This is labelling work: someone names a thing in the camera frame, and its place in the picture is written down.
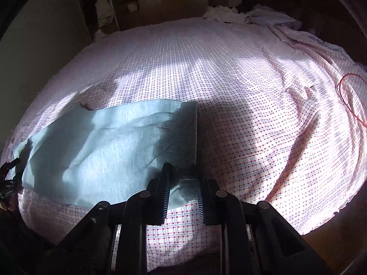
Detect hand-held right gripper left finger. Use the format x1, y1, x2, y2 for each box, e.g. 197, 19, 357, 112
43, 163, 174, 275

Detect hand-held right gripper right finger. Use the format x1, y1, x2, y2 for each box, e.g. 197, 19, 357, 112
194, 164, 333, 275

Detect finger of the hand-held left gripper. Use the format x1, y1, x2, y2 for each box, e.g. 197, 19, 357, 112
0, 157, 22, 179
0, 179, 22, 200

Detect light blue pants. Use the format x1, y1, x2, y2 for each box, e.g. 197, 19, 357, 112
13, 99, 201, 209

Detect bed with checked sheet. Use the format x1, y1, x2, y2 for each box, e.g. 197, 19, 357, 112
0, 17, 367, 272

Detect white crumpled clothes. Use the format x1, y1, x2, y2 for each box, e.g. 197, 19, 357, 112
202, 5, 250, 24

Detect beige hanging garment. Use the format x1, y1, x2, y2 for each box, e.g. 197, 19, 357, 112
91, 0, 116, 26

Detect dark wooden headboard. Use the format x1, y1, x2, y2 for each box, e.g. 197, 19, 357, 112
249, 0, 365, 61

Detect red cable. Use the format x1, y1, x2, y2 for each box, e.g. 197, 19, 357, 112
338, 74, 367, 127

